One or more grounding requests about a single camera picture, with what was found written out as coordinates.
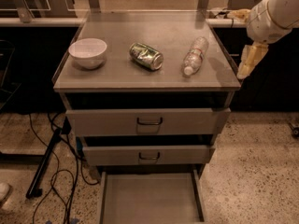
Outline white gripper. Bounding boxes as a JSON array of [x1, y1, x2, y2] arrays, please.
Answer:
[[227, 0, 293, 79]]

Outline clear plastic water bottle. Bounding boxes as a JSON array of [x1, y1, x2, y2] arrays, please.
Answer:
[[183, 36, 209, 77]]

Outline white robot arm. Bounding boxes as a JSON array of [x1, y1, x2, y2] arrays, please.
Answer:
[[228, 0, 299, 79]]

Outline grey top drawer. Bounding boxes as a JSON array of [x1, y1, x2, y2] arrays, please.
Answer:
[[59, 91, 235, 138]]

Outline grey drawer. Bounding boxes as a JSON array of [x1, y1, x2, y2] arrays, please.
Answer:
[[96, 169, 205, 224], [80, 135, 215, 166], [59, 91, 235, 138]]

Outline grey drawer cabinet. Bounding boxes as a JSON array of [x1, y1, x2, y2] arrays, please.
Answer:
[[51, 10, 245, 224]]

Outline grey middle drawer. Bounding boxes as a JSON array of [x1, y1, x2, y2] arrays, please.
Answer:
[[80, 135, 215, 166]]

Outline grey bottom drawer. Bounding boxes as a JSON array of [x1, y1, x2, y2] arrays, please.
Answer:
[[96, 169, 205, 224]]

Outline crushed green soda can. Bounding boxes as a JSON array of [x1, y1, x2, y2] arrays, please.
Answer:
[[129, 43, 164, 71]]

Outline black caster wheel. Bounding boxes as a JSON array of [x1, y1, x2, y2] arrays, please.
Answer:
[[288, 121, 299, 138]]

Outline white ceramic bowl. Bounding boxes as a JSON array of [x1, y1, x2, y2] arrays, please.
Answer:
[[68, 38, 107, 69]]

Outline black metal floor bar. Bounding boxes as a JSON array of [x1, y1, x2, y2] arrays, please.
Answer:
[[25, 129, 61, 199]]

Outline white shoe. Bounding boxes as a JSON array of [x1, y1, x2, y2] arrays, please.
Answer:
[[0, 183, 10, 202]]

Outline black floor cables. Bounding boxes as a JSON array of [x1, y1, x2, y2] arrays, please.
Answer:
[[27, 111, 100, 224]]

